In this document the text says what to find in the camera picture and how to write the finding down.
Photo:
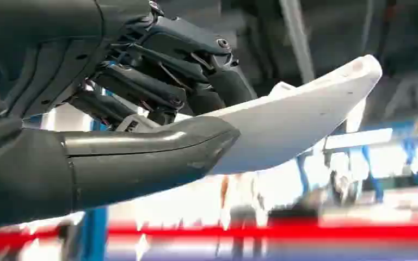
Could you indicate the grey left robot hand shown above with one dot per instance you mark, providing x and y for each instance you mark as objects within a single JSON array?
[{"x": 122, "y": 155}]

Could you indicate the white plastic tray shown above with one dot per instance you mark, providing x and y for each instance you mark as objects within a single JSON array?
[{"x": 284, "y": 126}]

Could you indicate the standing person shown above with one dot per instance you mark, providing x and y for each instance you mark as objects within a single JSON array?
[{"x": 242, "y": 216}]

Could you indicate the red barrier band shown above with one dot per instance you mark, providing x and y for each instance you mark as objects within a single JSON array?
[{"x": 302, "y": 232}]

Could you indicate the blue metal post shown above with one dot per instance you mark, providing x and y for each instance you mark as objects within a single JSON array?
[
  {"x": 374, "y": 187},
  {"x": 302, "y": 176},
  {"x": 94, "y": 234}
]

